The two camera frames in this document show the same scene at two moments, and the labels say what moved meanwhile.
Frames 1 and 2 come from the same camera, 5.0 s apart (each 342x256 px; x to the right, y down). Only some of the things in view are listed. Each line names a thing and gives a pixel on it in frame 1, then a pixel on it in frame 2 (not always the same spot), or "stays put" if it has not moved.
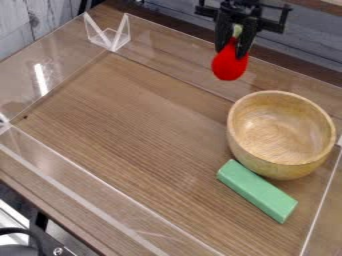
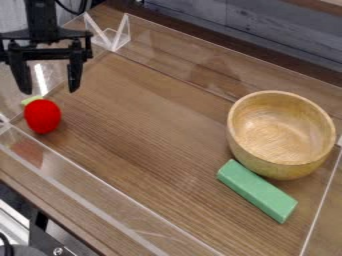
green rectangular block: (257, 192) stays put
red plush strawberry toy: (229, 66) → (42, 114)
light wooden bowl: (281, 134) stays put
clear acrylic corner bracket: (108, 39) stays put
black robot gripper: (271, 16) → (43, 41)
